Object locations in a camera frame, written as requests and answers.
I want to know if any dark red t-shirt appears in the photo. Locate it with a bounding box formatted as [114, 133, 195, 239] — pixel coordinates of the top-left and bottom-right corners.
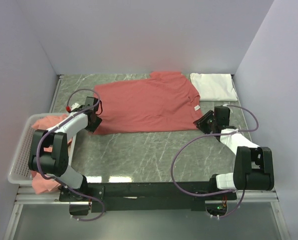
[95, 71, 203, 135]

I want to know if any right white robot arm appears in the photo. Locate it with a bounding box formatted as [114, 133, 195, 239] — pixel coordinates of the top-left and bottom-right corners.
[193, 104, 275, 191]

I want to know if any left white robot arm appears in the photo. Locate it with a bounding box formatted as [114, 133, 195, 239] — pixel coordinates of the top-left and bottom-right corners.
[28, 96, 102, 193]

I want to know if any folded white t-shirt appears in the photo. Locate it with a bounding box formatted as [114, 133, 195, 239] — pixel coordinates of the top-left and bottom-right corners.
[190, 73, 238, 102]

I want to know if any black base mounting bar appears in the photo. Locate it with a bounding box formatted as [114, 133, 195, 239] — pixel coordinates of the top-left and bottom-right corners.
[59, 181, 237, 216]

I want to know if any salmon pink t-shirt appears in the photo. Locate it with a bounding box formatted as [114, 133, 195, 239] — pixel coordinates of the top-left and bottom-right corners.
[30, 114, 68, 195]

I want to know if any white plastic basket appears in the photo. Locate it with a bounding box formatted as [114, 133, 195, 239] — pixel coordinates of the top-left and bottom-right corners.
[8, 113, 72, 185]

